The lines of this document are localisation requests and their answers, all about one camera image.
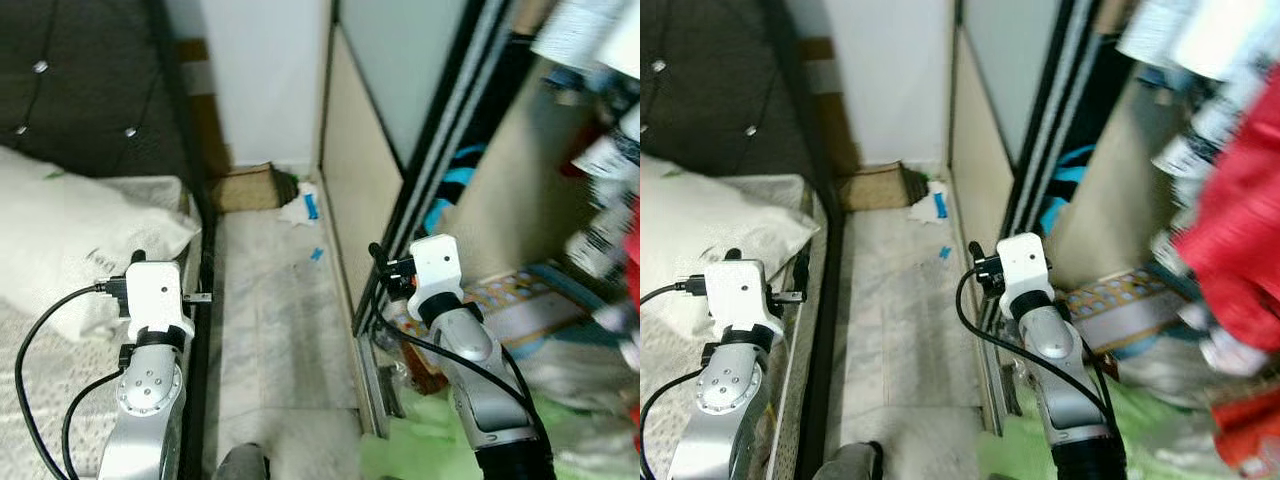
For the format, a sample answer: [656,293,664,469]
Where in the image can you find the light green cloth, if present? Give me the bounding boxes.
[978,385,1236,480]
[358,385,641,480]

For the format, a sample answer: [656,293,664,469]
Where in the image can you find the black bed frame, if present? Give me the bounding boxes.
[765,0,851,480]
[150,0,223,480]

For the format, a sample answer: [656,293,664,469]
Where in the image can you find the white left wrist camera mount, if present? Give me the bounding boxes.
[124,260,197,343]
[703,258,786,346]

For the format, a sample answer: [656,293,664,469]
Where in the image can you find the white pillow with black writing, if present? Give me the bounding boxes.
[640,155,821,341]
[0,145,203,343]

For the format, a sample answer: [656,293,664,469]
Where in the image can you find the grey quilted mattress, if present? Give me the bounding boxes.
[640,172,831,480]
[0,173,201,480]

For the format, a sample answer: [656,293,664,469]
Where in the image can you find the blue and black bag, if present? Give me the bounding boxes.
[423,143,488,237]
[1040,143,1098,237]

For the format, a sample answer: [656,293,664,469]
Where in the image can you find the frosted glass sliding wardrobe door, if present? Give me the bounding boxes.
[945,0,1121,331]
[318,0,546,336]

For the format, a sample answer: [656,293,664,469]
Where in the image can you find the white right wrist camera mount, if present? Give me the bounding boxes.
[408,234,464,303]
[996,232,1051,301]

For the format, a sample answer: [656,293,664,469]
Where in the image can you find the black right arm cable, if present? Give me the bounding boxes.
[955,265,1121,451]
[370,262,551,451]

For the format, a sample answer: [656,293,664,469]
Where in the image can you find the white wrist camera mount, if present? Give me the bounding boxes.
[408,234,464,303]
[703,258,786,346]
[996,232,1051,301]
[124,260,197,343]

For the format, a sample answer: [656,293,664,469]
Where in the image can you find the white and blue wrapper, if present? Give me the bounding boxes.
[278,182,323,227]
[908,182,953,223]

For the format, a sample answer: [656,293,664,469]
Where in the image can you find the red cloth bundle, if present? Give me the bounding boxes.
[1210,385,1280,479]

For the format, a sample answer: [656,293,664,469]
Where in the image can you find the white black patterned hanging clothes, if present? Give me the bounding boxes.
[530,0,641,291]
[1115,0,1280,281]

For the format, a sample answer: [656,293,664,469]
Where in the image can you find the grey left robot leg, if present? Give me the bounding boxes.
[213,443,271,480]
[818,441,885,480]

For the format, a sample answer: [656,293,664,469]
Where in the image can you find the short black left arm cable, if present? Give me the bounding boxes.
[62,343,136,480]
[640,343,716,480]

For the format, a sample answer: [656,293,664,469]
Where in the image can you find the grey plastic bag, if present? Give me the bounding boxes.
[1120,330,1280,411]
[515,320,641,416]

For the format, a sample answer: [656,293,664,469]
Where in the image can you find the dark tufted headboard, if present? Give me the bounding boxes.
[640,0,816,181]
[0,0,193,183]

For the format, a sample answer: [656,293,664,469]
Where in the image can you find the colourful patterned flat box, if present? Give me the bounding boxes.
[1060,265,1206,359]
[385,260,606,353]

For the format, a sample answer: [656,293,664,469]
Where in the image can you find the beige wardrobe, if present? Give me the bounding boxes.
[318,0,641,441]
[945,0,1280,436]

